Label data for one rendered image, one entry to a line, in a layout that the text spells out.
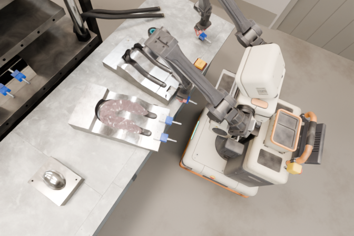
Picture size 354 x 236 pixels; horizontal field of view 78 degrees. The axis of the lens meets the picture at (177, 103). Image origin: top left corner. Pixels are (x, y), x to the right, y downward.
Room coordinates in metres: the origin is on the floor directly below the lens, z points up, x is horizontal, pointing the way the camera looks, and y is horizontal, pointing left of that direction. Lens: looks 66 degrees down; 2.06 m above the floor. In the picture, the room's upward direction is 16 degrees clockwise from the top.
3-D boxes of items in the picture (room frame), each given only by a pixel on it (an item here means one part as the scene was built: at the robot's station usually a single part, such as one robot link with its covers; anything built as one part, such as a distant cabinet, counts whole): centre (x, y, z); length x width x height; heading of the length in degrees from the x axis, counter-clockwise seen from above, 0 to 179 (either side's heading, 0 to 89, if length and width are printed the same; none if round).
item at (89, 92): (0.37, 0.28, 0.85); 0.50 x 0.26 x 0.11; 90
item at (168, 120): (0.43, 0.01, 0.85); 0.13 x 0.05 x 0.05; 90
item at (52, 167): (-0.04, 0.47, 0.83); 0.20 x 0.15 x 0.07; 73
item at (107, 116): (0.37, 0.27, 0.90); 0.26 x 0.18 x 0.08; 90
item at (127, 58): (0.72, 0.24, 0.92); 0.35 x 0.16 x 0.09; 73
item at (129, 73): (0.73, 0.26, 0.87); 0.50 x 0.26 x 0.14; 73
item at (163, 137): (0.32, 0.01, 0.85); 0.13 x 0.05 x 0.05; 90
